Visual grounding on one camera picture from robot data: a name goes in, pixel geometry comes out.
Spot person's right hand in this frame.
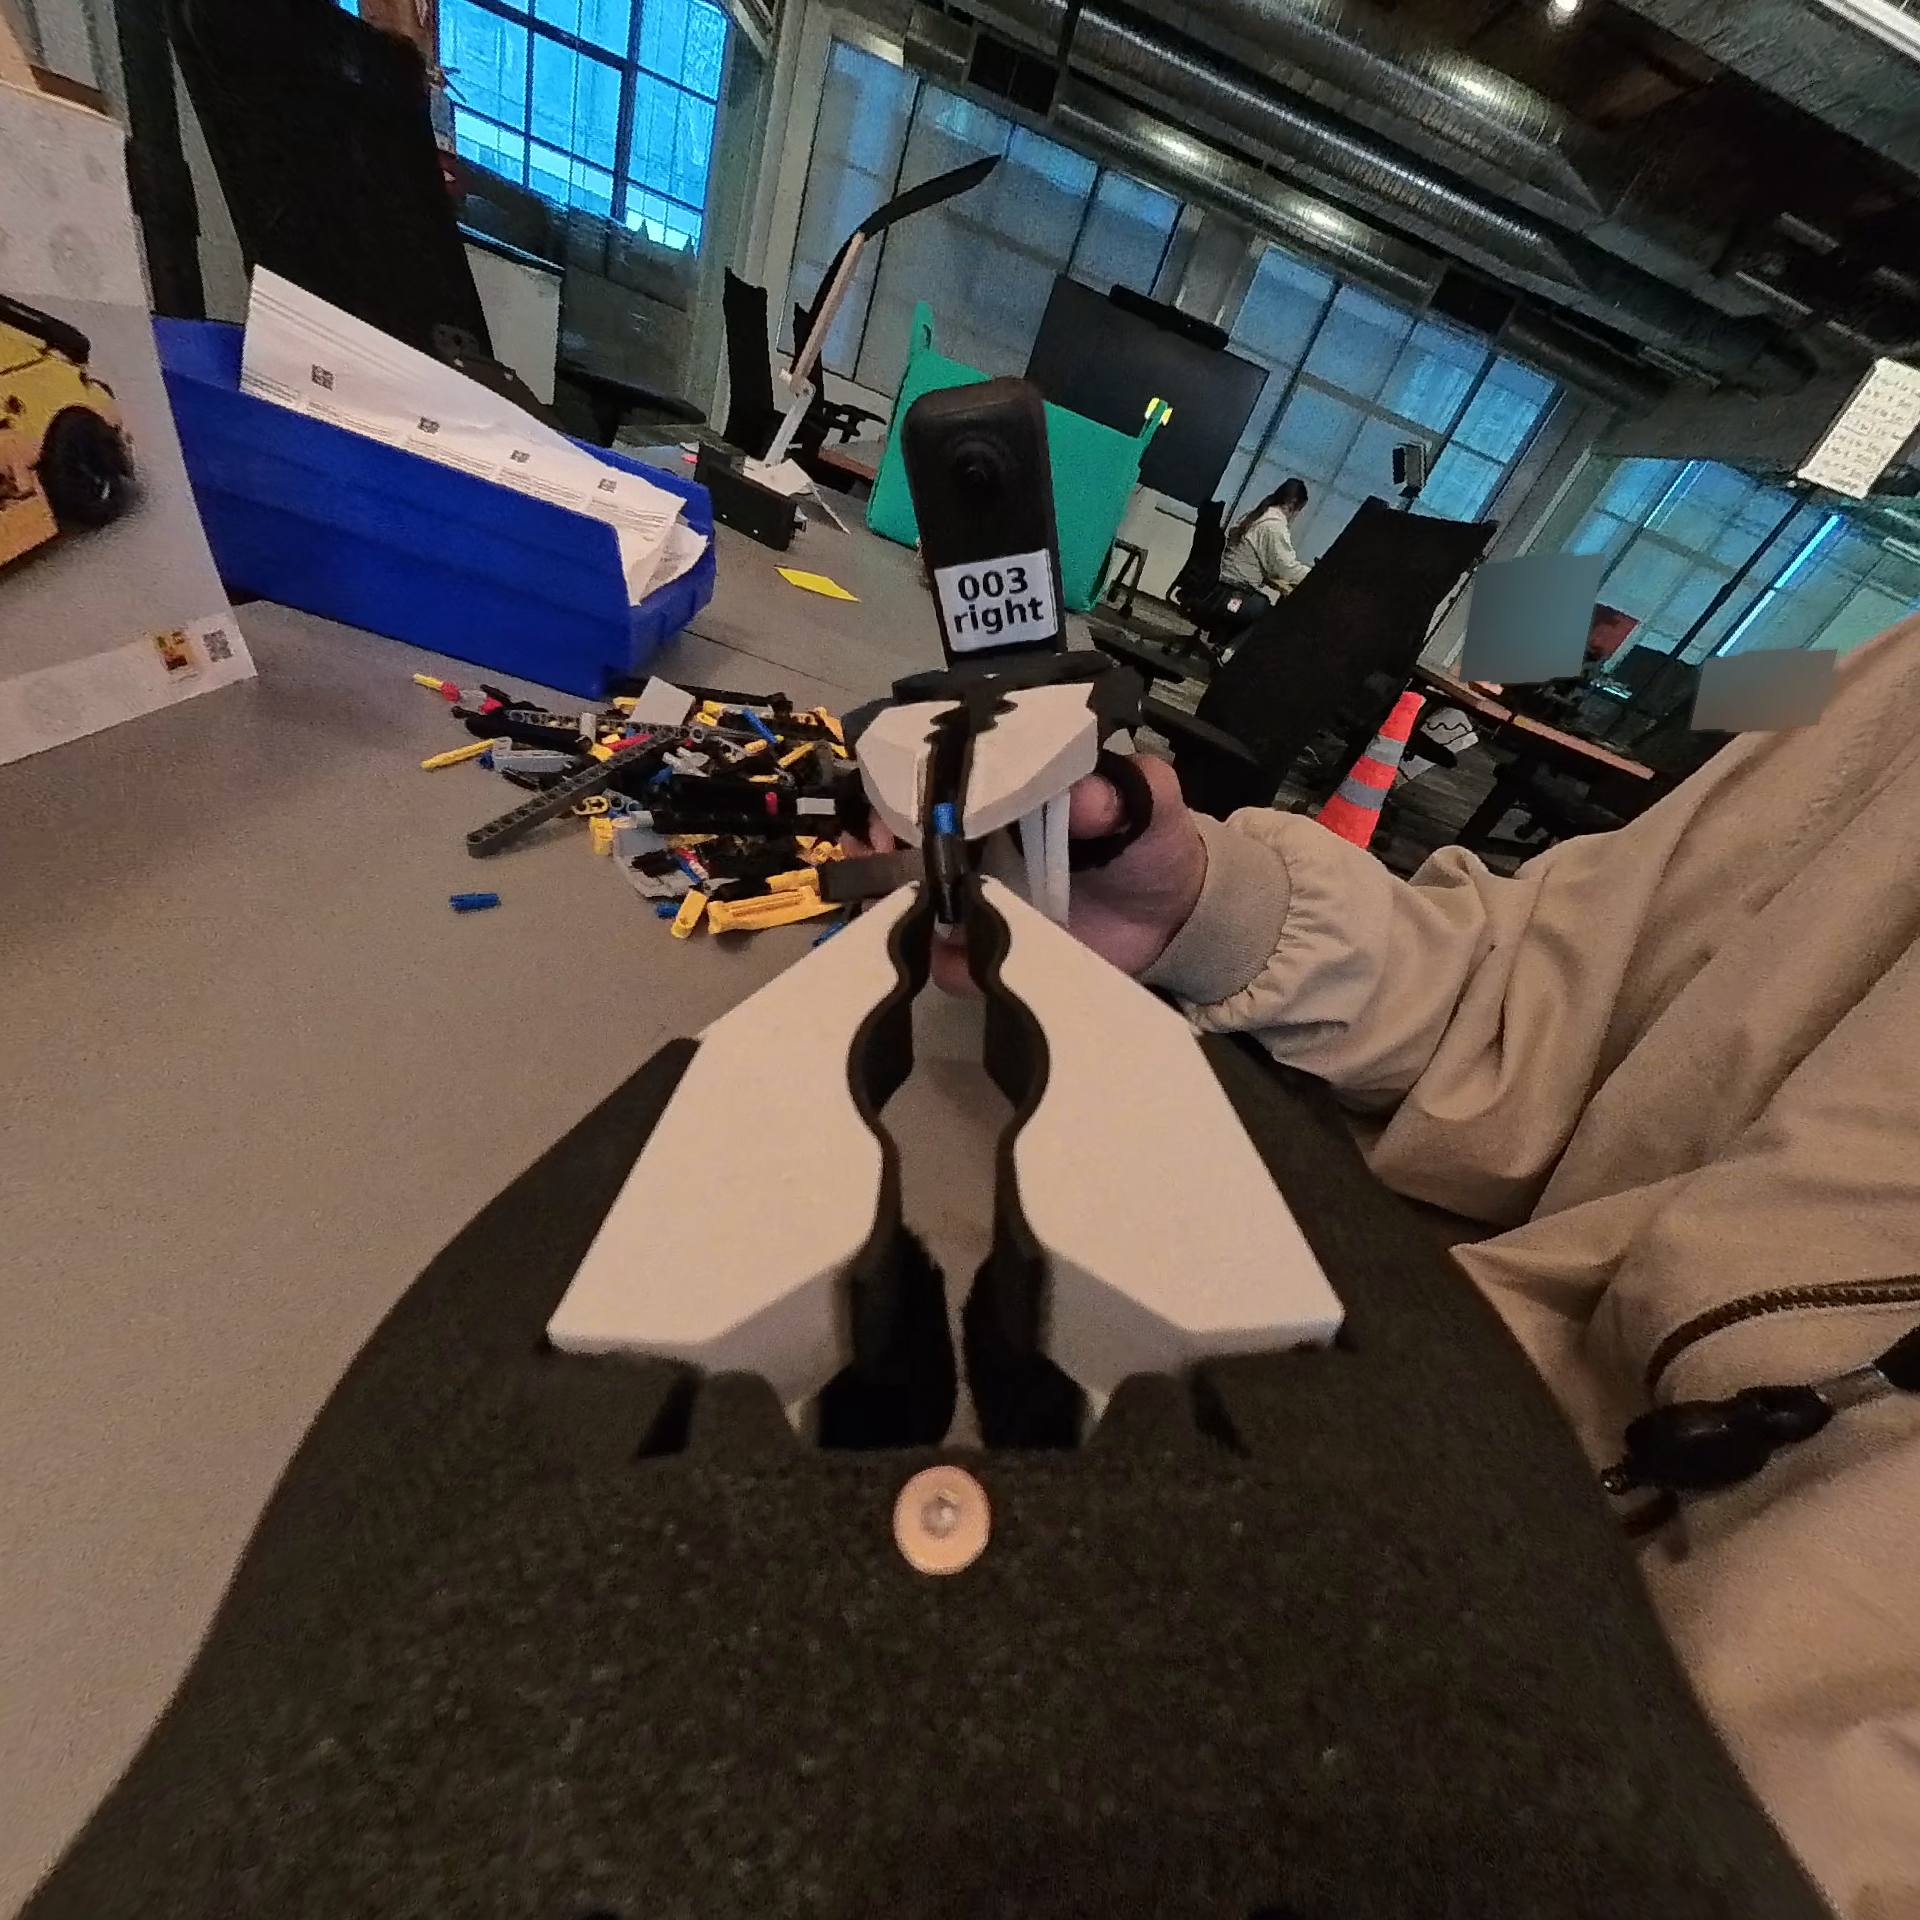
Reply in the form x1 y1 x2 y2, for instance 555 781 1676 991
931 755 1213 1003

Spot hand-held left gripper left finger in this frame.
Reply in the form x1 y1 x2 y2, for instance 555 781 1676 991
545 883 931 1374

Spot blue storage bin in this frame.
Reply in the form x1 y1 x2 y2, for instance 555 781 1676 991
155 315 720 701

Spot orange traffic cone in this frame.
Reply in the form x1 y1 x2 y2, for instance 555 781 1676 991
1316 690 1429 851

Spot person's right forearm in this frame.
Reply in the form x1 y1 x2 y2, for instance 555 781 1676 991
1147 615 1920 1249

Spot black monitor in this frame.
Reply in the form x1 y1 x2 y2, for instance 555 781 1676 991
1026 275 1270 504

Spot black device box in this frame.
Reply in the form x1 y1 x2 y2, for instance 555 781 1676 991
692 439 804 551

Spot instruction booklet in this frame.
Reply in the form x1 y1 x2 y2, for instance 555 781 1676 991
0 83 259 768

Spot wooden-top table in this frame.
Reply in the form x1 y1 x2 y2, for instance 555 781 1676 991
1417 667 1660 842

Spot white printed sheets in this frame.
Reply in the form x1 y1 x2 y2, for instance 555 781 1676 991
240 267 711 603

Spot pile of loose bricks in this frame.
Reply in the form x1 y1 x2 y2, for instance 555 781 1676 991
420 674 902 941

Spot black cord toggle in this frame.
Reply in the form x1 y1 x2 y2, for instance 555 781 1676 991
1598 1356 1920 1507

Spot grey desk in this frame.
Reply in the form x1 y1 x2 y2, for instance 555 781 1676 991
0 495 962 1909

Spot green storage bin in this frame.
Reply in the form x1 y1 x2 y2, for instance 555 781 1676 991
866 301 1172 615

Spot beige jacket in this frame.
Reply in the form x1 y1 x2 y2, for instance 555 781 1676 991
1455 1140 1920 1920

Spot dark grey long beam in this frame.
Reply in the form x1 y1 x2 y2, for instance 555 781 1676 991
465 738 701 860

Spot hanging white sign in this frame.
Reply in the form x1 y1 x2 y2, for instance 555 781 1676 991
1797 356 1920 500

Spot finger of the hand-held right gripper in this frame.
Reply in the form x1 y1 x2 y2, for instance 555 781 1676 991
853 703 951 858
948 678 1109 842

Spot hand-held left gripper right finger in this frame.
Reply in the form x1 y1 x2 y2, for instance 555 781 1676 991
972 877 1349 1374

